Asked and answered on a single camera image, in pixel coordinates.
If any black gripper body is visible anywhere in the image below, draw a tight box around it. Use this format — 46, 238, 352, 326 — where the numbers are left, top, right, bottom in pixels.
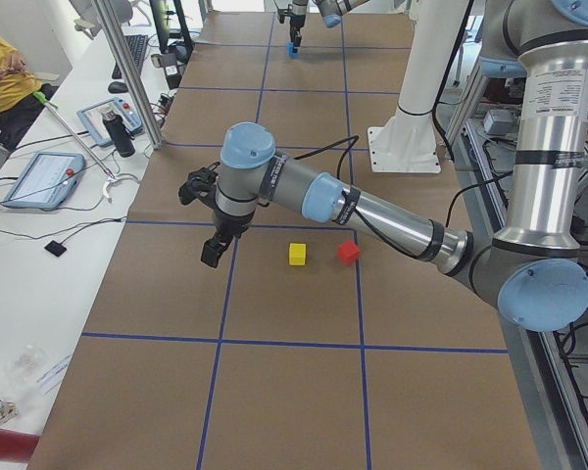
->
290, 15, 306, 30
213, 209, 252, 241

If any blue wooden block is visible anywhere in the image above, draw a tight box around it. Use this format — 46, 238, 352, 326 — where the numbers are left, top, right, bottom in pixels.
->
286, 42, 299, 58

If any red wooden block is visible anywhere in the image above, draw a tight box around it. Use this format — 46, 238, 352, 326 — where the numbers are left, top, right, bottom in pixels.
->
337, 240, 361, 265

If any yellow wooden block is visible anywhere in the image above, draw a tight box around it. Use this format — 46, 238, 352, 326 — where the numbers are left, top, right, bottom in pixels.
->
288, 243, 307, 266

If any black water bottle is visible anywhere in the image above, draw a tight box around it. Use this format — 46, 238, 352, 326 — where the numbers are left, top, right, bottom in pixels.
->
101, 106, 135, 158

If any small black square pad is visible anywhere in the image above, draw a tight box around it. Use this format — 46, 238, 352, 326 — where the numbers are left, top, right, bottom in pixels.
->
44, 240, 67, 258

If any black keyboard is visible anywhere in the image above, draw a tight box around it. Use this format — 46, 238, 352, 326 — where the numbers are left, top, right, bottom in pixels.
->
124, 34, 148, 76

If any far teach pendant tablet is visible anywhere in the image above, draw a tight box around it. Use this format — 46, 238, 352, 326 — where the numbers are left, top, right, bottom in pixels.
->
76, 97, 143, 147

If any teach pendant tablet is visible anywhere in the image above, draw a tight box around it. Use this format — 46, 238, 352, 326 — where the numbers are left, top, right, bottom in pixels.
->
76, 97, 143, 147
2, 152, 85, 210

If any near teach pendant tablet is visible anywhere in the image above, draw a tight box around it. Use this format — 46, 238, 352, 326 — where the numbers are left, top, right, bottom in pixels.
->
2, 152, 85, 210

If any black computer mouse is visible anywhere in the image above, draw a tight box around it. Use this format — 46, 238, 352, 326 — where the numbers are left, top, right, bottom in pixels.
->
107, 81, 128, 94

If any reacher grabber stick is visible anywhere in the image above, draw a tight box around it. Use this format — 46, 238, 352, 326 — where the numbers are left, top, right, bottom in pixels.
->
33, 91, 141, 203

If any clear plastic bag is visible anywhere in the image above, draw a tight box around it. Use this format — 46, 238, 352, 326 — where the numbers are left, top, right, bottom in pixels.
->
4, 345, 47, 390

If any person in yellow shirt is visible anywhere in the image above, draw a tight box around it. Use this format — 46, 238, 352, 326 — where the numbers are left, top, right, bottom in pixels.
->
0, 36, 58, 151

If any red cylinder object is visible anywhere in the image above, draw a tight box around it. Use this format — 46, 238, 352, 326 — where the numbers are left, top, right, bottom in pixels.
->
0, 429, 40, 463

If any aluminium frame post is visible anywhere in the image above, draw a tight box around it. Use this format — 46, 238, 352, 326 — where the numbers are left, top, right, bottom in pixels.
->
92, 0, 164, 150

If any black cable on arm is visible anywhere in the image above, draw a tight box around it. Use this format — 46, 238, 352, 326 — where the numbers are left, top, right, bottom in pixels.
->
291, 136, 466, 260

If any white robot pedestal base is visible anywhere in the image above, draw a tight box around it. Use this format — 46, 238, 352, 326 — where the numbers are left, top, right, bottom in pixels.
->
367, 0, 472, 174

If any aluminium side frame rail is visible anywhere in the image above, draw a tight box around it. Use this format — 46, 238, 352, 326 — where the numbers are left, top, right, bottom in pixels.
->
454, 118, 588, 469

